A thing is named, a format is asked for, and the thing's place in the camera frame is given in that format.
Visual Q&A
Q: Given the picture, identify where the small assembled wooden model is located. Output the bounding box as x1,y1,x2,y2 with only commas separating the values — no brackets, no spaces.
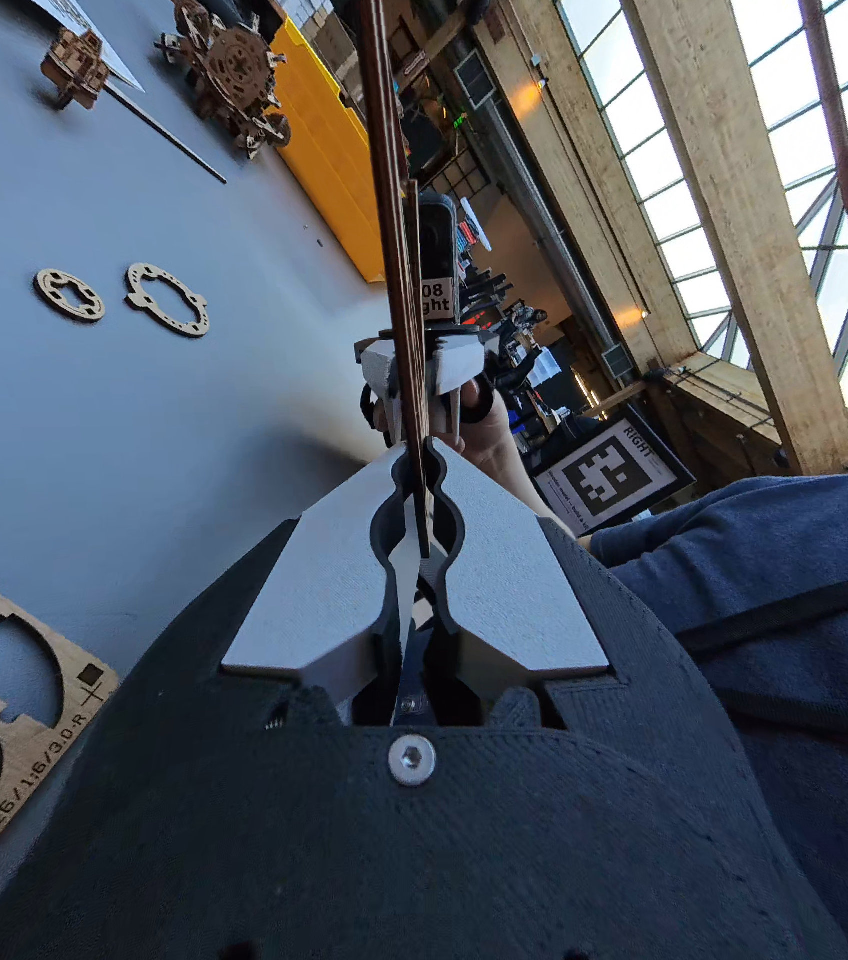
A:
40,28,111,112

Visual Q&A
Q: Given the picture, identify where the person's right hand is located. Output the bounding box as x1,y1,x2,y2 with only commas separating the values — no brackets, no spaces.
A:
457,378,539,498

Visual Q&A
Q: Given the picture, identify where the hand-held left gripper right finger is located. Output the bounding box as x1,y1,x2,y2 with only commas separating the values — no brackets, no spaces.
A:
424,437,611,710

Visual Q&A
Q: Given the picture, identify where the yellow plastic bin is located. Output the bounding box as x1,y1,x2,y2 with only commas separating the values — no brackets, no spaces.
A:
268,15,387,285

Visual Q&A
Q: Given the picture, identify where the wooden cutout frame sheet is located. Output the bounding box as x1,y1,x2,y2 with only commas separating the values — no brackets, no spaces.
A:
403,178,436,560

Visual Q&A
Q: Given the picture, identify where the small wooden ring part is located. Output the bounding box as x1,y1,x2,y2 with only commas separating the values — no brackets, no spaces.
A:
34,268,107,324

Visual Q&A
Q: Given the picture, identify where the person's right forearm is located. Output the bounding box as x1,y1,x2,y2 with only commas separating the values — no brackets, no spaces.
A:
514,474,848,661

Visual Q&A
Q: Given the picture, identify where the printed instruction paper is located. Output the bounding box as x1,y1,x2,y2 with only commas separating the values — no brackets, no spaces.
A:
30,0,146,93

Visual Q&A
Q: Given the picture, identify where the large assembled wooden gear model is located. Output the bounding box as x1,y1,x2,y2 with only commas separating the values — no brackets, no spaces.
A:
154,0,293,160

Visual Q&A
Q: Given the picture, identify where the long wooden parts sheet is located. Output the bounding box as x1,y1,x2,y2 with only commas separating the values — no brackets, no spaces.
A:
356,0,425,459

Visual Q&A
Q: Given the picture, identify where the flat wooden punched-out sheet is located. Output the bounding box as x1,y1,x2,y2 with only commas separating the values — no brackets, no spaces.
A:
0,558,121,901

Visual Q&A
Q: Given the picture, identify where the wooden pillar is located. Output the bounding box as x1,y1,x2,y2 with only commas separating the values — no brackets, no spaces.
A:
622,0,848,477

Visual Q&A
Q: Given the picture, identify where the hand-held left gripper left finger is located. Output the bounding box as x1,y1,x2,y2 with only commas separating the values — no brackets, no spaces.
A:
221,442,425,710

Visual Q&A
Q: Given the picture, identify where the large wooden ring part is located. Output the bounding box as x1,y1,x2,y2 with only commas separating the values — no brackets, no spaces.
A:
124,262,211,339

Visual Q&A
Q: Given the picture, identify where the thin dark rod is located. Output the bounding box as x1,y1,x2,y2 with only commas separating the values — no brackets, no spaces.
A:
103,78,228,185

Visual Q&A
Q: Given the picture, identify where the person's blue sweatshirt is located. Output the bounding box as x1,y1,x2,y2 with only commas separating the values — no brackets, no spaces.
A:
675,571,848,960

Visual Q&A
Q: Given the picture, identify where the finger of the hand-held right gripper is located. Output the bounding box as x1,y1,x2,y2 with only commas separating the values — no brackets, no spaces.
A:
360,341,404,445
430,337,486,445

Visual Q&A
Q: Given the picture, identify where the framed black-white marker sign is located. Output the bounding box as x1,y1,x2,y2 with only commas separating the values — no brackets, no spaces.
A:
532,405,697,537

